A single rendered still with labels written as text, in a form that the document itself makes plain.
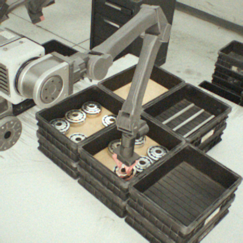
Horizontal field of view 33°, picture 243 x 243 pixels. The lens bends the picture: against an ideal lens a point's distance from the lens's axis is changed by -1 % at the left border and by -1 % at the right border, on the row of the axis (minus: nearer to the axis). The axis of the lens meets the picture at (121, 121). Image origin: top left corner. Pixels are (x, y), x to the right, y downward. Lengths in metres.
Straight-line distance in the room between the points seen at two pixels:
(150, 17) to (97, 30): 2.10
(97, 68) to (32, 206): 0.79
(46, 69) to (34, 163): 0.91
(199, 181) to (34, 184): 0.74
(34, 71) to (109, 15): 2.32
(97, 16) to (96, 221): 2.11
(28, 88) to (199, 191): 0.94
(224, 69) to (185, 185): 1.74
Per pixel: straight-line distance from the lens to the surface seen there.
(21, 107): 2.92
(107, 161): 1.89
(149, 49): 1.60
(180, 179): 1.87
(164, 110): 2.22
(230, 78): 3.46
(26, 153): 2.12
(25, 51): 1.26
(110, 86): 2.28
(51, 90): 1.23
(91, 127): 2.06
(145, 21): 1.54
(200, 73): 4.25
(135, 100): 1.59
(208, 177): 1.91
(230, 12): 5.23
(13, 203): 1.90
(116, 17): 3.44
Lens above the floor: 2.15
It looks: 39 degrees down
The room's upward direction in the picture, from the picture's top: 6 degrees clockwise
